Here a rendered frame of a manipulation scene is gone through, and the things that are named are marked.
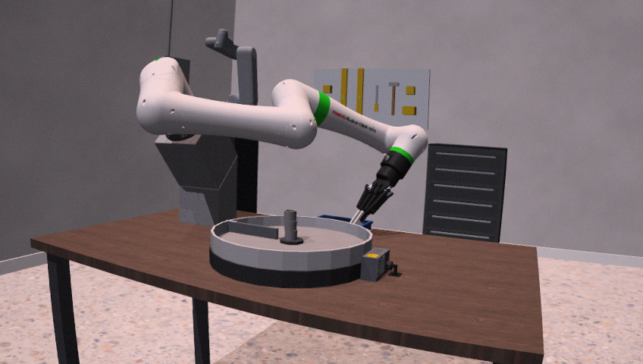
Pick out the blue rectangular tray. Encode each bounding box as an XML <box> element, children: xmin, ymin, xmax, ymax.
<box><xmin>317</xmin><ymin>215</ymin><xmax>373</xmax><ymax>233</ymax></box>

